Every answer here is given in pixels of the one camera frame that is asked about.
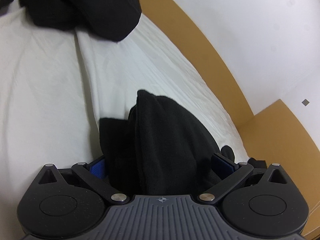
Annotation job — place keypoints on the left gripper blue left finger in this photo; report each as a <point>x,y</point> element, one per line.
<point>97,167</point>

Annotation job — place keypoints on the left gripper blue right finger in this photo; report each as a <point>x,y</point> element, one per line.
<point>222,166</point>

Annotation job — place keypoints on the black fleece garment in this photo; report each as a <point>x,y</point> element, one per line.
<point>160,149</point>

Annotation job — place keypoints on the black folded garment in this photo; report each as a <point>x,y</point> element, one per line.
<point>257,163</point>

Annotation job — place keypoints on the wooden headboard panel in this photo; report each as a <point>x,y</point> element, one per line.
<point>274,135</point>

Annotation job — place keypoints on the white bed sheet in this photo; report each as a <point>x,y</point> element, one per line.
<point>56,85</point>

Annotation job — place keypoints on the black garment pile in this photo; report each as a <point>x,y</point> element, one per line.
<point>109,19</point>

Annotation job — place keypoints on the grey wall switch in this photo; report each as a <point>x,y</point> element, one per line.
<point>305,102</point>

